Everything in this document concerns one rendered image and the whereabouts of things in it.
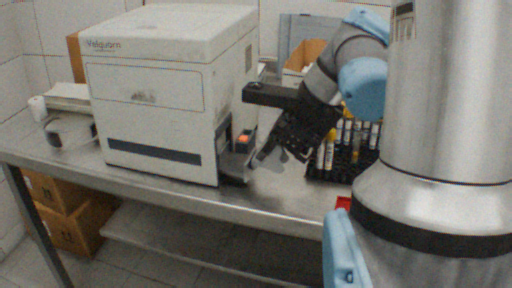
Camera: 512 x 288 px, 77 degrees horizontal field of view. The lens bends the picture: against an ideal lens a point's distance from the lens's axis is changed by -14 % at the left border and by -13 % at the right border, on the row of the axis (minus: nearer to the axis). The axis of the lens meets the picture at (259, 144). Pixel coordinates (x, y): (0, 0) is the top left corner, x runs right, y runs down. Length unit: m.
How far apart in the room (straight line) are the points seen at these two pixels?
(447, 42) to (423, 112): 0.04
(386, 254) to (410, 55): 0.11
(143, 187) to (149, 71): 0.24
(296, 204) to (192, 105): 0.26
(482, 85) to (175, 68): 0.52
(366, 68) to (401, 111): 0.24
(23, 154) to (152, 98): 0.44
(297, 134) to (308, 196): 0.15
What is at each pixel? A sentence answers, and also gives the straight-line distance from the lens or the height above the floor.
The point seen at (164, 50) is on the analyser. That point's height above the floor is 1.15.
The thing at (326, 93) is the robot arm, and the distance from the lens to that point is 0.58.
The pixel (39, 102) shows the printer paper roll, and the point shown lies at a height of 0.93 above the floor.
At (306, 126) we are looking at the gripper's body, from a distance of 0.63.
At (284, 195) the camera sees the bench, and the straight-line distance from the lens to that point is 0.71.
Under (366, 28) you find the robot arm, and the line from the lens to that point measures 0.54.
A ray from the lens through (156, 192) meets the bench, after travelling 0.75.
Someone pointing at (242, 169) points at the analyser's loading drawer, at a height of 0.91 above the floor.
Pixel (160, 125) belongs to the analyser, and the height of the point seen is 1.00.
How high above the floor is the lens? 1.33
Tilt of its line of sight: 32 degrees down
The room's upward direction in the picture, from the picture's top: straight up
